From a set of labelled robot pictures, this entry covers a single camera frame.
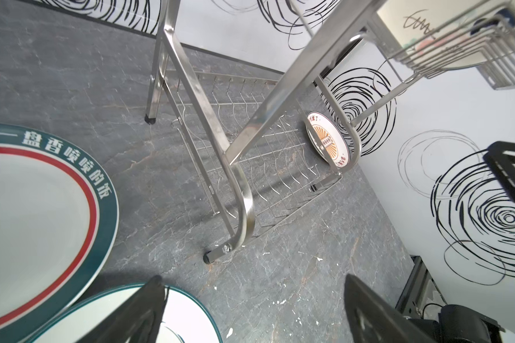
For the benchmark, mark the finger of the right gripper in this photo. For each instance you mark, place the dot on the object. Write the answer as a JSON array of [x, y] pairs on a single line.
[[500, 159]]

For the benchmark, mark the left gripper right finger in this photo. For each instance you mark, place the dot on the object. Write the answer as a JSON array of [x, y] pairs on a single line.
[[371, 319]]

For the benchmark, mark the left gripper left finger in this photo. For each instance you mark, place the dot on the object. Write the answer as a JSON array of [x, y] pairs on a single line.
[[138, 319]]

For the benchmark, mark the white plate flower outline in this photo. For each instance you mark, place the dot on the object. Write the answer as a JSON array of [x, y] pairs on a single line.
[[185, 318]]

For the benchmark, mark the orange sunburst plate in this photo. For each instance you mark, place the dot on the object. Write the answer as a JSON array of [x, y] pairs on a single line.
[[330, 138]]

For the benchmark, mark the stainless steel dish rack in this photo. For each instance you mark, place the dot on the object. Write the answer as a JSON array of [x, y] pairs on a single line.
[[174, 76]]

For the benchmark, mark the green rimmed white plate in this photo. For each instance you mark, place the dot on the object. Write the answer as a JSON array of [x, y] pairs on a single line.
[[59, 216]]

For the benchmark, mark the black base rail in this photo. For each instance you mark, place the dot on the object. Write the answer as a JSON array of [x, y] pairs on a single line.
[[420, 298]]

